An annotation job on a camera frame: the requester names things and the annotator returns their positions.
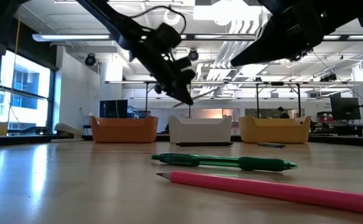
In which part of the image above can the orange plastic bin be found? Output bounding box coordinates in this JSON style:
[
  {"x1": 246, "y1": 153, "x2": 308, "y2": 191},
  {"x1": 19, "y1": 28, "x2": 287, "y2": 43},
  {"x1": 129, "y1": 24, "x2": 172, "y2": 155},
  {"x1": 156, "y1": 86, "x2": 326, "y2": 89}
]
[{"x1": 90, "y1": 115, "x2": 159, "y2": 144}]

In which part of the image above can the black aluminium table frame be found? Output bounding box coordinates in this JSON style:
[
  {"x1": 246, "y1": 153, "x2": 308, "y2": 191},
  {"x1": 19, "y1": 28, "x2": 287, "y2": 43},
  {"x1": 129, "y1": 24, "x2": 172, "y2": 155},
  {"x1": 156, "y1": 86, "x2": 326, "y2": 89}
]
[{"x1": 0, "y1": 133, "x2": 363, "y2": 148}]

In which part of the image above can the black computer monitor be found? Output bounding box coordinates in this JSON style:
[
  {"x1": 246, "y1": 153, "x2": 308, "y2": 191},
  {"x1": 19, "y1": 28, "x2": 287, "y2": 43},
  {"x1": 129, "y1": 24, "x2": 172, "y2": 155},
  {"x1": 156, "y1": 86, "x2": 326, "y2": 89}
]
[{"x1": 99, "y1": 99, "x2": 129, "y2": 119}]

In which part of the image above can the yellow cable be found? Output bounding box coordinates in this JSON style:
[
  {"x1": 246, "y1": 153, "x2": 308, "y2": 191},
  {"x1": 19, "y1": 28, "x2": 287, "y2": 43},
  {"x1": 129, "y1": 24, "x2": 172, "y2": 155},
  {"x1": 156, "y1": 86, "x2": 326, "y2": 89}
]
[{"x1": 6, "y1": 14, "x2": 22, "y2": 125}]

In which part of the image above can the white coiled cable ring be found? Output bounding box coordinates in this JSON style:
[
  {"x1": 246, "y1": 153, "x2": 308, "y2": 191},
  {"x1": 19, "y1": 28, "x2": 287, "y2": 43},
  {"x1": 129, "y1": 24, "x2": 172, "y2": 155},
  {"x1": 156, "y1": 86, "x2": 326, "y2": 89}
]
[{"x1": 163, "y1": 7, "x2": 181, "y2": 26}]

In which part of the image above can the black ceiling spotlight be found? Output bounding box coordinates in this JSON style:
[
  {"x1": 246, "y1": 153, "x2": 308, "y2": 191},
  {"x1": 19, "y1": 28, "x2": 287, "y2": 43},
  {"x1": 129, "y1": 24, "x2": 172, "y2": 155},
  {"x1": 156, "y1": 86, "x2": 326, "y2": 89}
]
[{"x1": 319, "y1": 73, "x2": 337, "y2": 83}]

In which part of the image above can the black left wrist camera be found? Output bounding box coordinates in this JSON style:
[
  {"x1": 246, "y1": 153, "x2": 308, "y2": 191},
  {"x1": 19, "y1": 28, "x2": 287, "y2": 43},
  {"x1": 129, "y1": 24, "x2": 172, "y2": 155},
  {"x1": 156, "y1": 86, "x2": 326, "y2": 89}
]
[{"x1": 172, "y1": 57, "x2": 193, "y2": 72}]

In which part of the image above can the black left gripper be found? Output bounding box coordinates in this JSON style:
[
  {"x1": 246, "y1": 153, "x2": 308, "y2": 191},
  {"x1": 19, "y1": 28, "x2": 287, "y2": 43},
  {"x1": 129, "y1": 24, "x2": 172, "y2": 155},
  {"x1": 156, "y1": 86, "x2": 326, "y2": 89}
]
[{"x1": 151, "y1": 55, "x2": 197, "y2": 106}]

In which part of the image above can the person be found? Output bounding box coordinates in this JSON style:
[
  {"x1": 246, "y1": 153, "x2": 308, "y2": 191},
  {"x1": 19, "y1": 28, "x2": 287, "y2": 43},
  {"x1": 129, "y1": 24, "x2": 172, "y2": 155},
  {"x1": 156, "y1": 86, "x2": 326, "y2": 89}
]
[{"x1": 277, "y1": 106, "x2": 291, "y2": 119}]

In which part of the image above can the pink pencil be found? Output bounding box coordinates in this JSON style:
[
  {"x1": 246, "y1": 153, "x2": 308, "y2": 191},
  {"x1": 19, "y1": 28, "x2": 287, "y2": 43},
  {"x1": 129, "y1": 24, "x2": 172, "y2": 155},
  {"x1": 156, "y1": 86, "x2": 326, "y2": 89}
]
[{"x1": 156, "y1": 170, "x2": 363, "y2": 217}]

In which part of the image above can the green mechanical pencil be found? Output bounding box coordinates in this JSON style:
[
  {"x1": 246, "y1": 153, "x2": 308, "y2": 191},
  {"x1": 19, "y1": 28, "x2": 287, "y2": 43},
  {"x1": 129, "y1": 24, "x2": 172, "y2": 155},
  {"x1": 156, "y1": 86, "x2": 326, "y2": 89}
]
[{"x1": 150, "y1": 153, "x2": 298, "y2": 173}]

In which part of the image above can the yellow plastic bin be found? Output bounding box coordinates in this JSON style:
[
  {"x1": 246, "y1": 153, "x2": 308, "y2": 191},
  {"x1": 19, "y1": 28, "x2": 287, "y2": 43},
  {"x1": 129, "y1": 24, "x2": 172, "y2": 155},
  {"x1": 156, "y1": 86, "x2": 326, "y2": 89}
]
[{"x1": 238, "y1": 116, "x2": 313, "y2": 144}]

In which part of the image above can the black monitor on arm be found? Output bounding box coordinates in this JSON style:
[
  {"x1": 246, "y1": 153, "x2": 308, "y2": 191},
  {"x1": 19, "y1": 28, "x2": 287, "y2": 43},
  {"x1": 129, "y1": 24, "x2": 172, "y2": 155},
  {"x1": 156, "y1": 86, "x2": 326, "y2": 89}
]
[{"x1": 329, "y1": 92, "x2": 362, "y2": 121}]

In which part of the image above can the grey green crayon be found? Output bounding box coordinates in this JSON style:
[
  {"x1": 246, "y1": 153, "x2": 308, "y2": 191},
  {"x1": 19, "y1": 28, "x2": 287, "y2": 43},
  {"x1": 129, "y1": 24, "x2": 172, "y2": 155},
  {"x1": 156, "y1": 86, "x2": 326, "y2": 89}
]
[{"x1": 257, "y1": 142, "x2": 286, "y2": 148}]

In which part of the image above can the black metal gantry frame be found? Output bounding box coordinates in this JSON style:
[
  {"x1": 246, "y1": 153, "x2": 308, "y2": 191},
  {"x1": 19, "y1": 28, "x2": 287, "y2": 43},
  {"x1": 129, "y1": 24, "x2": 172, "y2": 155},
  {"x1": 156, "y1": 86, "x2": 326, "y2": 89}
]
[
  {"x1": 255, "y1": 81, "x2": 302, "y2": 118},
  {"x1": 144, "y1": 80, "x2": 192, "y2": 118}
]

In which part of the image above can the white plastic bin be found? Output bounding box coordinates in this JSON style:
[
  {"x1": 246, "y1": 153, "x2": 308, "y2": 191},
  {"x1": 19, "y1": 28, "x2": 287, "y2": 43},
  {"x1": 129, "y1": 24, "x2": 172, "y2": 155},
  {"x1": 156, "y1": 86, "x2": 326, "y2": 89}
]
[{"x1": 167, "y1": 115, "x2": 233, "y2": 144}]

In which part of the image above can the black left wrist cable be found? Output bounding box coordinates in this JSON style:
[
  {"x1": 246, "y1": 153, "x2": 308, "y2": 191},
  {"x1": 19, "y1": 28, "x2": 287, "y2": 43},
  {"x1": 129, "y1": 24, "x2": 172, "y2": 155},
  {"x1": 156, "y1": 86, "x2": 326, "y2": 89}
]
[{"x1": 127, "y1": 5, "x2": 187, "y2": 35}]

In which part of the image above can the red equipment box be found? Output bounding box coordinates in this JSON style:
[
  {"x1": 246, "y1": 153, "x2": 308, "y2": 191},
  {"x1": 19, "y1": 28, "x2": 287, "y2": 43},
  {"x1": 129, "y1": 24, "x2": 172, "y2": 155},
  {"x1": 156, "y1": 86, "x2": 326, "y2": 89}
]
[{"x1": 316, "y1": 111, "x2": 335, "y2": 123}]

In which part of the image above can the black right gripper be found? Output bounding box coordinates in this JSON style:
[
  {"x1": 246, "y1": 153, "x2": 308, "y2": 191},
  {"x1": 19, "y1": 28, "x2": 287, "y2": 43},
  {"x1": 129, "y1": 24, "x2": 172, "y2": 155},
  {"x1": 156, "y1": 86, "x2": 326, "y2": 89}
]
[{"x1": 230, "y1": 2, "x2": 326, "y2": 67}]

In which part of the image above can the black ceiling camera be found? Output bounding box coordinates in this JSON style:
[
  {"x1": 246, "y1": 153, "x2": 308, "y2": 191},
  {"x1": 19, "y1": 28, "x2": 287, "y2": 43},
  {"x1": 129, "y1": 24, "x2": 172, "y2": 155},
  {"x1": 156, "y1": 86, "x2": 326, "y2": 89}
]
[
  {"x1": 84, "y1": 53, "x2": 97, "y2": 67},
  {"x1": 187, "y1": 49, "x2": 200, "y2": 62}
]

